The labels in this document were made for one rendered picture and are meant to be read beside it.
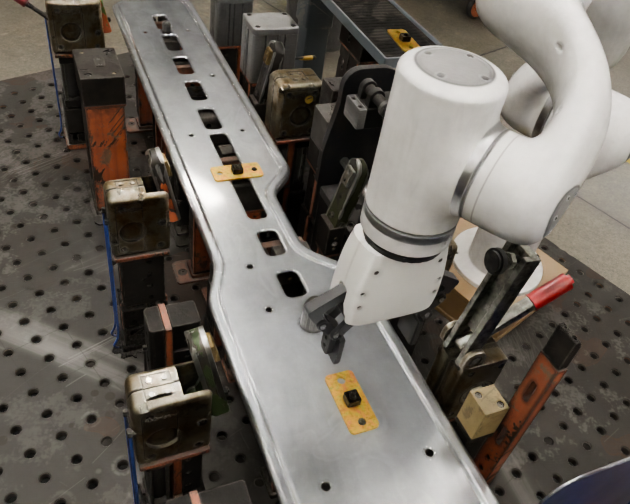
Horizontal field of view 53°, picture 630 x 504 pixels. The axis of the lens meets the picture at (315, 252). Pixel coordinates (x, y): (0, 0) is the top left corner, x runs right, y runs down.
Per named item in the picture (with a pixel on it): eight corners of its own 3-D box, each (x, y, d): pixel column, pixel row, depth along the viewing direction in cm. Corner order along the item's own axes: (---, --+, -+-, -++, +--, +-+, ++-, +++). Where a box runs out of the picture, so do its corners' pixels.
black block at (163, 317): (135, 422, 103) (123, 302, 83) (200, 406, 107) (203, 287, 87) (145, 466, 98) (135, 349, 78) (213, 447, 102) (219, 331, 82)
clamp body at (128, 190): (107, 324, 117) (87, 172, 93) (173, 311, 121) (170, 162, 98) (115, 363, 111) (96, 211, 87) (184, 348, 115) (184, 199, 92)
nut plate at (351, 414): (323, 377, 78) (324, 371, 77) (351, 370, 79) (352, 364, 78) (351, 436, 72) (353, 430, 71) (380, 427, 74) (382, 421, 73)
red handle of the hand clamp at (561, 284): (446, 330, 77) (559, 262, 76) (450, 338, 79) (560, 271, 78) (464, 357, 74) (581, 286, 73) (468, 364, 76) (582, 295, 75)
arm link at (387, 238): (433, 170, 60) (425, 195, 62) (349, 182, 56) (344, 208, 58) (482, 227, 54) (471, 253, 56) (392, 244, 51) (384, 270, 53)
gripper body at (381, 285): (434, 190, 61) (407, 272, 68) (338, 204, 57) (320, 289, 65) (476, 241, 56) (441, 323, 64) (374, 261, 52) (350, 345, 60)
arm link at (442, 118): (484, 209, 56) (396, 164, 59) (540, 73, 47) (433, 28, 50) (440, 256, 51) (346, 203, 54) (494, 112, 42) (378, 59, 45)
